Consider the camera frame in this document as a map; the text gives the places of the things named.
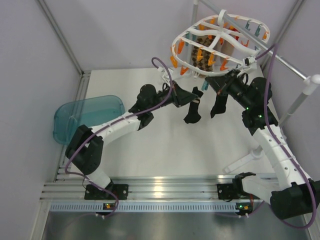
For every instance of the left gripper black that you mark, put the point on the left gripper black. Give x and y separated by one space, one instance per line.
180 96

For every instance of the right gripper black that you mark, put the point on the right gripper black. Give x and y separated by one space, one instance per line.
221 84

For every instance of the black sock with beige stripes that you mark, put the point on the black sock with beige stripes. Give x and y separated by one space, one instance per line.
193 115

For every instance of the teal clothes peg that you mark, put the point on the teal clothes peg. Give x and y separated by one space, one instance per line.
205 86

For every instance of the white round clip hanger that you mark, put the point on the white round clip hanger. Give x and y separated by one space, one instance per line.
226 51

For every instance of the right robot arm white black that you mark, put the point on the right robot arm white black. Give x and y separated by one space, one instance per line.
296 193

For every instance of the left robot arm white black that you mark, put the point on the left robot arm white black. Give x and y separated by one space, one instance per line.
86 146

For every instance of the brown checkered hanging sock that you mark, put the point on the brown checkered hanging sock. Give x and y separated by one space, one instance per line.
203 63

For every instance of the white drying rack foot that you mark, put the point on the white drying rack foot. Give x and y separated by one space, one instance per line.
254 155

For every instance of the teal transparent plastic basin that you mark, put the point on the teal transparent plastic basin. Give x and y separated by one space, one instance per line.
90 112

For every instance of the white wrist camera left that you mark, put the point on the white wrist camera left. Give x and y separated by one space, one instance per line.
165 76

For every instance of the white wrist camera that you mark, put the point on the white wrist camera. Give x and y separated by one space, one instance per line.
165 76
248 65

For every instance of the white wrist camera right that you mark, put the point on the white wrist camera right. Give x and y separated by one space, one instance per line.
248 65

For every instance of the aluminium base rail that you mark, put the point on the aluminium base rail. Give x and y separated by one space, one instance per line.
175 194

